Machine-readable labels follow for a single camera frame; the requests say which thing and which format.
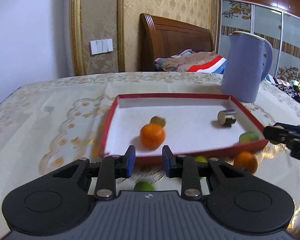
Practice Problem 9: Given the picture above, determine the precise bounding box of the green round tomato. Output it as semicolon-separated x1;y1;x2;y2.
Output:
194;155;207;163

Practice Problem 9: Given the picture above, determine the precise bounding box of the green lime wedge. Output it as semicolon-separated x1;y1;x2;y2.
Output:
134;181;155;191

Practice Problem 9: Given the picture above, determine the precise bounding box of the green cucumber chunk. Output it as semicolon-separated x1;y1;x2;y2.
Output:
238;131;259;144

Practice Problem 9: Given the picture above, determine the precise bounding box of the orange mandarin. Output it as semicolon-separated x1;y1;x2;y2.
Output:
140;123;166;150
234;151;258;174

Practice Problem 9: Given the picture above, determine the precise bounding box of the dark sugarcane piece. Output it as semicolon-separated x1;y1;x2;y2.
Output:
217;109;237;127

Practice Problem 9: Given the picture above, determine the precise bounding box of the red cardboard tray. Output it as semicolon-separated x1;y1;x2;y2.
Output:
100;93;268;165

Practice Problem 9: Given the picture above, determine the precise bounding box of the lavender electric kettle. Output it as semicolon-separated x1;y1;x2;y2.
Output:
221;31;273;103

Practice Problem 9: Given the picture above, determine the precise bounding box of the striped bedding pile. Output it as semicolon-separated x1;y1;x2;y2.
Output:
154;49;227;74

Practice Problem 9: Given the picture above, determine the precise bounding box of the floral sliding wardrobe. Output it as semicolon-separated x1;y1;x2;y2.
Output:
216;0;300;81

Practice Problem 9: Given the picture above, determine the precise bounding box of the wooden bed headboard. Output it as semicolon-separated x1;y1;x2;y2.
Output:
139;13;215;72

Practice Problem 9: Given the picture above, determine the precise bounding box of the white wall switch panel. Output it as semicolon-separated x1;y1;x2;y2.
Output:
90;38;114;55

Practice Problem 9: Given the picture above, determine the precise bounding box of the gold ornate wall frame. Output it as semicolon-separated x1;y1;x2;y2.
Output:
69;0;125;75

